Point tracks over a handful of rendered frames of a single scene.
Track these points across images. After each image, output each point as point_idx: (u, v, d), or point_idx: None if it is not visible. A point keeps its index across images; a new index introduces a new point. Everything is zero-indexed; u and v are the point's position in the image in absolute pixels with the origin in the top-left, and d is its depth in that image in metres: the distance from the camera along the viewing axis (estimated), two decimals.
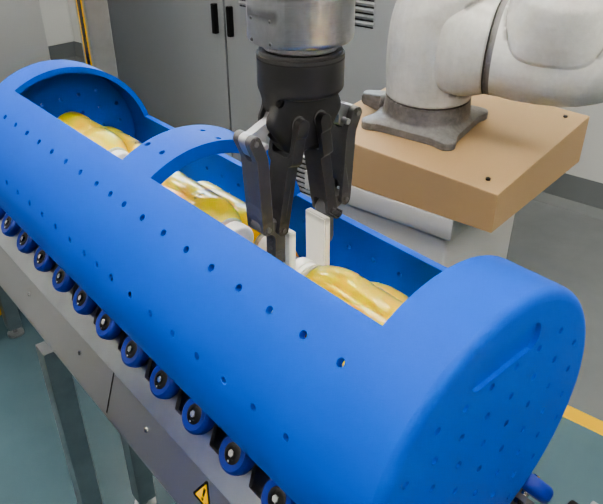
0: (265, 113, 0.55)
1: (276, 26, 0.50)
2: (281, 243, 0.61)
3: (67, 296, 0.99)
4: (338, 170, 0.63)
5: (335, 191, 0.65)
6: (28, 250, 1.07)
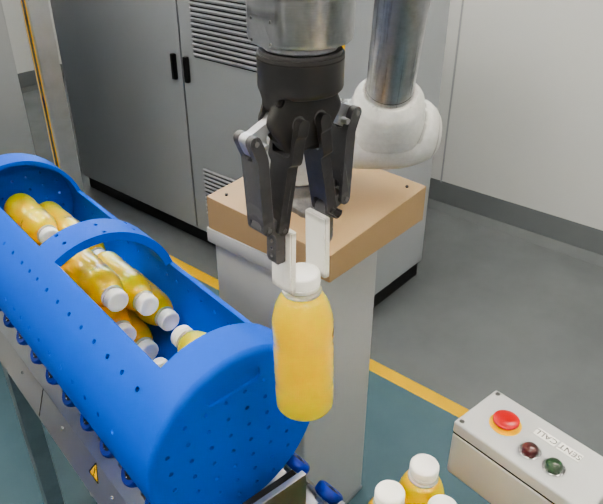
0: (265, 113, 0.55)
1: (276, 26, 0.50)
2: (281, 243, 0.61)
3: (14, 330, 1.35)
4: (338, 170, 0.63)
5: (335, 191, 0.65)
6: None
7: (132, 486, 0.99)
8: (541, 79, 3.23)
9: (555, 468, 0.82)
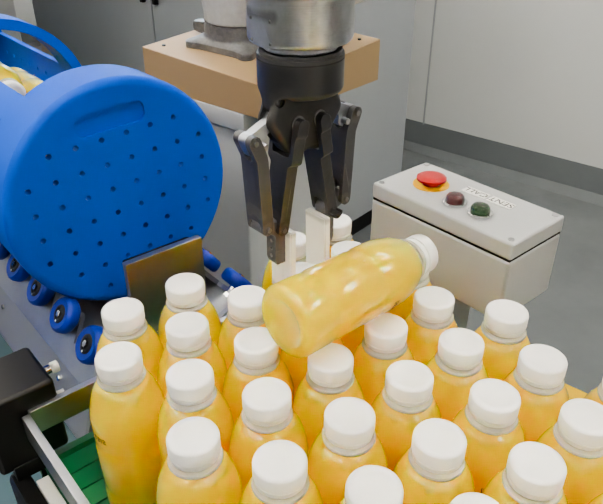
0: (265, 113, 0.55)
1: (276, 26, 0.50)
2: (281, 243, 0.61)
3: None
4: (338, 170, 0.63)
5: (335, 191, 0.65)
6: None
7: (16, 277, 0.87)
8: (524, 6, 3.12)
9: (481, 209, 0.71)
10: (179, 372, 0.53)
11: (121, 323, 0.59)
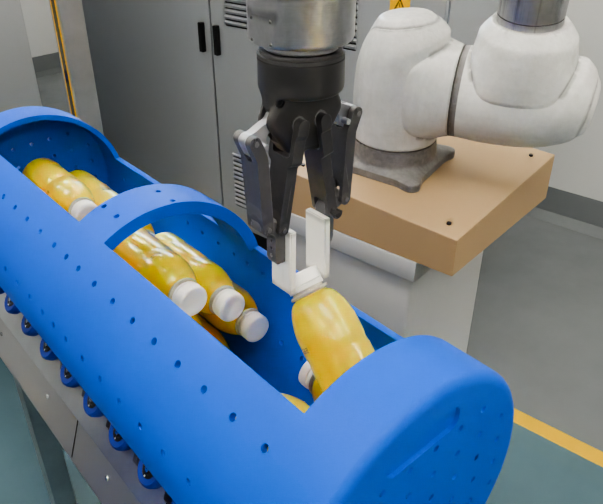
0: (265, 113, 0.55)
1: (276, 26, 0.50)
2: (281, 243, 0.61)
3: (36, 340, 1.01)
4: (338, 170, 0.63)
5: (335, 191, 0.65)
6: (0, 292, 1.10)
7: None
8: None
9: None
10: None
11: None
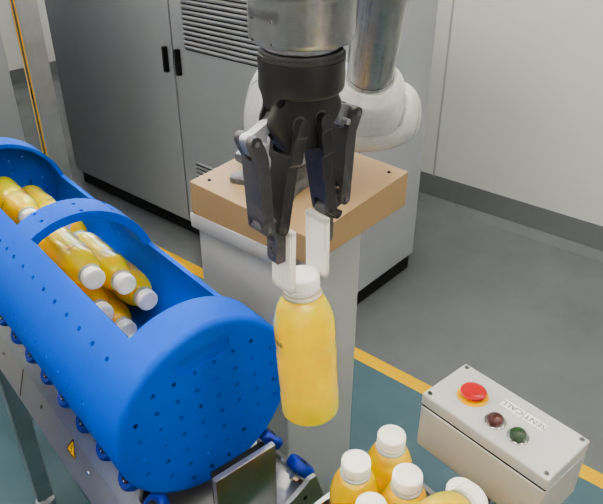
0: (266, 113, 0.55)
1: (277, 26, 0.50)
2: (281, 243, 0.61)
3: None
4: (338, 170, 0.63)
5: (335, 191, 0.65)
6: None
7: (106, 459, 1.00)
8: (532, 72, 3.24)
9: (519, 437, 0.84)
10: None
11: None
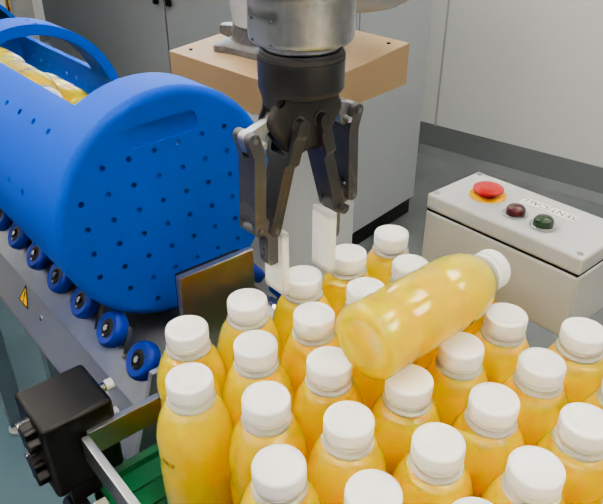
0: (266, 113, 0.55)
1: (277, 26, 0.50)
2: (274, 244, 0.61)
3: None
4: (343, 167, 0.63)
5: (342, 187, 0.65)
6: None
7: (58, 289, 0.85)
8: (538, 7, 3.10)
9: (545, 222, 0.69)
10: (255, 395, 0.51)
11: (187, 342, 0.57)
